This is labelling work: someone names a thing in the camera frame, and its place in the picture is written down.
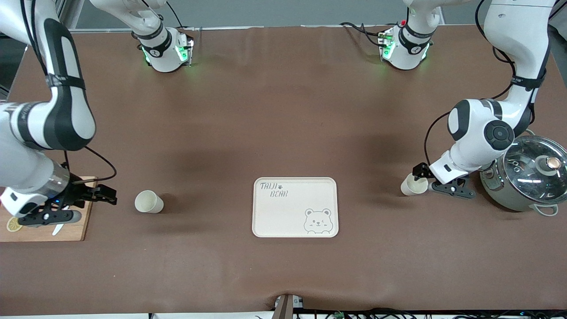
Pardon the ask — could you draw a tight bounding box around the white plastic cup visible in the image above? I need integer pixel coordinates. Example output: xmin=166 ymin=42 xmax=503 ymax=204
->
xmin=400 ymin=173 xmax=429 ymax=197
xmin=135 ymin=190 xmax=164 ymax=214

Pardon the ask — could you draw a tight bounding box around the cream tray with bear print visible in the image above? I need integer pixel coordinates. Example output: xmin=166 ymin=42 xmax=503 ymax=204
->
xmin=252 ymin=177 xmax=339 ymax=238

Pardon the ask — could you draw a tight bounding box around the wooden cutting board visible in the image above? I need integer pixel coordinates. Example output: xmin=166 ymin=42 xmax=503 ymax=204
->
xmin=0 ymin=176 xmax=97 ymax=242

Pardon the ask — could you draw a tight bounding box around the steel cooking pot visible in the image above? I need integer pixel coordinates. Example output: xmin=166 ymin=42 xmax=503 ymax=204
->
xmin=480 ymin=129 xmax=561 ymax=217

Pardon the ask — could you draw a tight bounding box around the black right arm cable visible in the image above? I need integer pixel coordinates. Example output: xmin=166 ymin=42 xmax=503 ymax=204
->
xmin=20 ymin=0 xmax=117 ymax=185

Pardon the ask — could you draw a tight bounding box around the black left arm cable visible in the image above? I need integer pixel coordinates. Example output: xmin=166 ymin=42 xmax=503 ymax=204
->
xmin=423 ymin=0 xmax=554 ymax=167

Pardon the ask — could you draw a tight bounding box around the black arm base cable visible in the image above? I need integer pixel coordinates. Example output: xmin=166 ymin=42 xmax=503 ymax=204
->
xmin=339 ymin=21 xmax=387 ymax=47

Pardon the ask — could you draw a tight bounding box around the aluminium frame profile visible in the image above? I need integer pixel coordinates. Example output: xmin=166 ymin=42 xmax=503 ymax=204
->
xmin=57 ymin=0 xmax=91 ymax=31

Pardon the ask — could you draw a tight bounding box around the metal table edge bracket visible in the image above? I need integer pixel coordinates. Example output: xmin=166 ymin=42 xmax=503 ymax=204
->
xmin=274 ymin=294 xmax=304 ymax=319

